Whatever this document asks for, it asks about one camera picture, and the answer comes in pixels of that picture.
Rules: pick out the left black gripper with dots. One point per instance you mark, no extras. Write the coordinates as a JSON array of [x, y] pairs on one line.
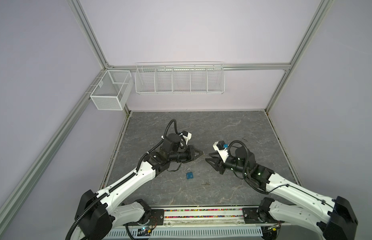
[[191, 149]]

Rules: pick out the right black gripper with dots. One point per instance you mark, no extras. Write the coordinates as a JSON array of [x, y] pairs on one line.
[[218, 165]]

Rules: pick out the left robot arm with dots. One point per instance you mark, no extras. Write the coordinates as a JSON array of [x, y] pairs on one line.
[[150, 165]]

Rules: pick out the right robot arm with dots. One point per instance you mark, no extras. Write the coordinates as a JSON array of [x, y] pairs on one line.
[[285, 201]]

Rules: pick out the blue padlock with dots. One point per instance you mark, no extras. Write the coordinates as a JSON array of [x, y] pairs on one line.
[[189, 174]]

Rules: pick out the white mesh box basket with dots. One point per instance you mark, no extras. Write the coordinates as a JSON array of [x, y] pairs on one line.
[[112, 90]]

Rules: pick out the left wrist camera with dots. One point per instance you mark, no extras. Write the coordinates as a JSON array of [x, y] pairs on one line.
[[186, 136]]

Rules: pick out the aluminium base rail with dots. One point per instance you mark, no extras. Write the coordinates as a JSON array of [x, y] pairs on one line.
[[180, 216]]

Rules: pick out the white vented cable duct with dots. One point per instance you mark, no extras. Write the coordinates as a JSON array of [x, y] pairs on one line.
[[198, 233]]

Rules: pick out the white wire shelf basket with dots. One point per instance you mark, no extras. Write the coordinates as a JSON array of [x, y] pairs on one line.
[[180, 78]]

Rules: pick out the aluminium frame profiles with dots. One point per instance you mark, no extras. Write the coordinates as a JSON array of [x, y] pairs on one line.
[[18, 197]]

